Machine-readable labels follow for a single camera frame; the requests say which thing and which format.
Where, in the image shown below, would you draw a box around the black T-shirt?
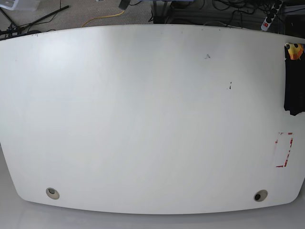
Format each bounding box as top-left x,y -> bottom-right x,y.
284,43 -> 305,116

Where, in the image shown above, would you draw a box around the red tape rectangle marking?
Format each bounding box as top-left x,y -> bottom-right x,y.
273,132 -> 294,168

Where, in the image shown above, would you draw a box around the white power strip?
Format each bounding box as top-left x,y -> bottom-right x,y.
261,0 -> 283,31

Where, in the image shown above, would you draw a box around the black tripod stand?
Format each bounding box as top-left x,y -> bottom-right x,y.
0,6 -> 70,39

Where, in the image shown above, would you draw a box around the clear plastic storage box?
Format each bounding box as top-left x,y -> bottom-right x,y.
0,0 -> 40,11

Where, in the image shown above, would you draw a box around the yellow cable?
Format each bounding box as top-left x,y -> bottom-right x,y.
81,7 -> 124,28

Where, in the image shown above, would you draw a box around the left table cable grommet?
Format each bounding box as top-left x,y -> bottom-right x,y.
46,187 -> 60,200

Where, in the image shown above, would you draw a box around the table cable grommet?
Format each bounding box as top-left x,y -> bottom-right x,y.
46,187 -> 60,200
254,190 -> 268,202

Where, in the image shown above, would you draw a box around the right table cable grommet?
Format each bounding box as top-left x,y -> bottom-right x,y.
254,190 -> 268,202

